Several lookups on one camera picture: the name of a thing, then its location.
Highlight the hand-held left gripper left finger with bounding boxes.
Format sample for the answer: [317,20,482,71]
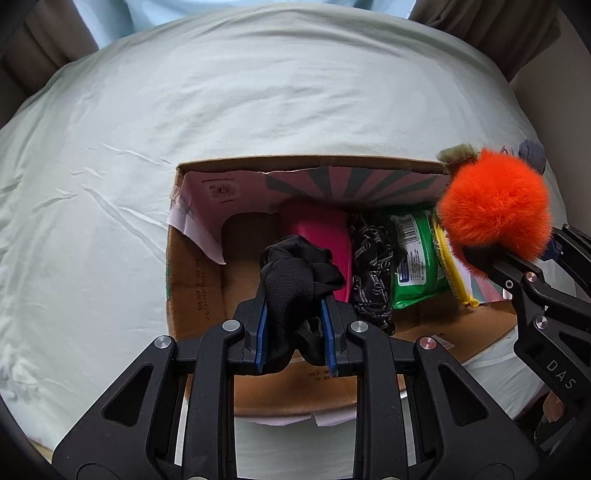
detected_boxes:
[53,295,271,480]

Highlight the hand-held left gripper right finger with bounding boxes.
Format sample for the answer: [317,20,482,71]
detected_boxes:
[321,298,541,480]

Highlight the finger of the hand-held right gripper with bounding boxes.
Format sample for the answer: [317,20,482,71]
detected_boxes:
[547,224,591,296]
[462,244,555,324]

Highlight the round yellow-rimmed pouch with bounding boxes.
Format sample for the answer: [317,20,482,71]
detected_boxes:
[431,210,481,308]

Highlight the black sock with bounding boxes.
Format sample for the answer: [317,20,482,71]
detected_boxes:
[259,234,347,373]

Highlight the cardboard box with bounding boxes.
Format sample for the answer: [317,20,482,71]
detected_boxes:
[165,154,519,428]

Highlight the orange fluffy pom-pom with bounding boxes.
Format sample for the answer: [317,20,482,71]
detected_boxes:
[436,144,555,260]

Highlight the black patterned cloth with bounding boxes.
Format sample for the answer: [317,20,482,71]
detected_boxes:
[347,213,396,336]

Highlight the green wipes packet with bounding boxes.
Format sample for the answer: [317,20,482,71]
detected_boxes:
[390,210,451,310]

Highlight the magenta pouch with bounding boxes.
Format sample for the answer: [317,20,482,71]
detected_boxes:
[279,198,354,304]

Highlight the person's right hand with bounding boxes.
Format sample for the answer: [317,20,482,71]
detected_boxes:
[541,391,576,424]

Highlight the grey sock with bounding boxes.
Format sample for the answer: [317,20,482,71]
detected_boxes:
[517,140,546,174]

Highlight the pale green bed sheet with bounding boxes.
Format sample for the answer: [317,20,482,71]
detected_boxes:
[0,4,570,463]

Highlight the wide brown curtain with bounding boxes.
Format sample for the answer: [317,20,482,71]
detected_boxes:
[409,0,562,82]

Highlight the light blue hanging cloth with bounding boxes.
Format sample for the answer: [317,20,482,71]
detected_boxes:
[124,0,417,36]

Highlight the narrow brown curtain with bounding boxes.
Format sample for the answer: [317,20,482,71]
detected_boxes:
[0,0,100,99]

